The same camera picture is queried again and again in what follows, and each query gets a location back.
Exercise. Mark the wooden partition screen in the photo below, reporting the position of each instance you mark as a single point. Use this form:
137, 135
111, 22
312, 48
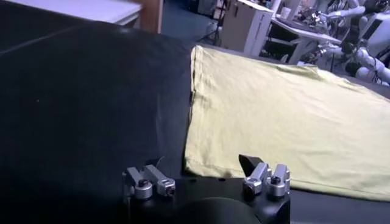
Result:
152, 15

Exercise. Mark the white folding table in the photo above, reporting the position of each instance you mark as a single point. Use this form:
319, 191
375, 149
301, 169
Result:
85, 9

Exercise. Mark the smooth black table cover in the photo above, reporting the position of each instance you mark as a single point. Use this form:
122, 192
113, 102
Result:
24, 24

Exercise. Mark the tall white cardboard box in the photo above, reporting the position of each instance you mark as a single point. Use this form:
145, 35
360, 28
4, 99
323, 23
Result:
240, 27

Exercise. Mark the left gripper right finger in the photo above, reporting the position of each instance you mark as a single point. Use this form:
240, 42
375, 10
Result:
259, 176

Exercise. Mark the yellow-green t-shirt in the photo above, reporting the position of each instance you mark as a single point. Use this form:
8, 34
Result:
274, 121

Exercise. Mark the white humanoid robot black panel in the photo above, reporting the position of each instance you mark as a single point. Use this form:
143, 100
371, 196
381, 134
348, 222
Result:
379, 36

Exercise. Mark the white humanoid robot raised arm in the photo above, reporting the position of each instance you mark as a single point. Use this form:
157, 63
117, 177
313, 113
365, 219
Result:
347, 12

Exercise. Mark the white robot with round base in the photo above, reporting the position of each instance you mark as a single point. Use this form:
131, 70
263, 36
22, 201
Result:
368, 61

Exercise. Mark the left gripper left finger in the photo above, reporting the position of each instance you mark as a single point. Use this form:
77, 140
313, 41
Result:
161, 181

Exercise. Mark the white standing side desk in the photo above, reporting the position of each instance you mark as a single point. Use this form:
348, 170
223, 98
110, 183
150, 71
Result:
304, 35

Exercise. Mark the black wrinkled tablecloth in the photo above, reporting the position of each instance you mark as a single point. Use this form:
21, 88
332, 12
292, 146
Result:
91, 106

